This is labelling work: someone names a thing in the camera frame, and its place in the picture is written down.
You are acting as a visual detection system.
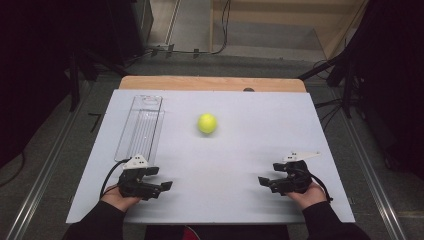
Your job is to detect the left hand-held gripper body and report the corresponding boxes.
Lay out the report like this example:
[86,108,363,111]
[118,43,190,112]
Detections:
[117,153,163,201]

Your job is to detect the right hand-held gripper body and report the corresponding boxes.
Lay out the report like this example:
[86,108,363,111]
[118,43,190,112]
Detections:
[270,151,322,197]

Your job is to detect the clear plastic tray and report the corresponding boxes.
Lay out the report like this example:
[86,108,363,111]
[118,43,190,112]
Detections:
[114,94,166,167]

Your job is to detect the yellow tennis ball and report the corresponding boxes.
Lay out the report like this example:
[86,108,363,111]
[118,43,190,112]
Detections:
[197,113,219,135]

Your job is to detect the person's right hand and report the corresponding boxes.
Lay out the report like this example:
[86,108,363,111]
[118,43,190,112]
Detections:
[285,181,328,211]

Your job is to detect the person's left hand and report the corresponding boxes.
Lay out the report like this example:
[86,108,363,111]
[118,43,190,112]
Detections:
[100,184,142,213]

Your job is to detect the white board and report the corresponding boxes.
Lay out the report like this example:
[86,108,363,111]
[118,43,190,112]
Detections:
[65,89,356,225]

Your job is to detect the person's dark red clothing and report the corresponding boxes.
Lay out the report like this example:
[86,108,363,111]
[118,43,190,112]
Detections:
[143,224,291,240]

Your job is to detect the wooden table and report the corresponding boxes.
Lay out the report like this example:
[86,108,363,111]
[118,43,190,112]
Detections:
[118,75,308,94]

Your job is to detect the black tripod stand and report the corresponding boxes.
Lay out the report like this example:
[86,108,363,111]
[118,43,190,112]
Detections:
[297,54,368,131]
[64,46,129,113]

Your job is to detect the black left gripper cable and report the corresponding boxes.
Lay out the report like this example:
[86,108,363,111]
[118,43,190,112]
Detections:
[99,158,132,200]

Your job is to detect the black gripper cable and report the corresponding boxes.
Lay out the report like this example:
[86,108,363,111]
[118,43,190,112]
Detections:
[301,168,334,204]
[99,158,132,200]

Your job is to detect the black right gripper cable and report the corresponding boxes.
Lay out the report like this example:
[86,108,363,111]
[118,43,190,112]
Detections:
[301,168,334,204]

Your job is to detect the metal floor rail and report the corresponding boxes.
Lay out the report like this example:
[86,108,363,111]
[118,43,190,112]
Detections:
[4,81,94,240]
[328,89,408,240]

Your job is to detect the black floor cable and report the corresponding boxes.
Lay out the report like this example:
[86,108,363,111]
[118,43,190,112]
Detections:
[124,0,233,68]

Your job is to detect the wooden frame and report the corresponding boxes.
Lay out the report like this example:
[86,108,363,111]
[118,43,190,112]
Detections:
[208,0,369,61]

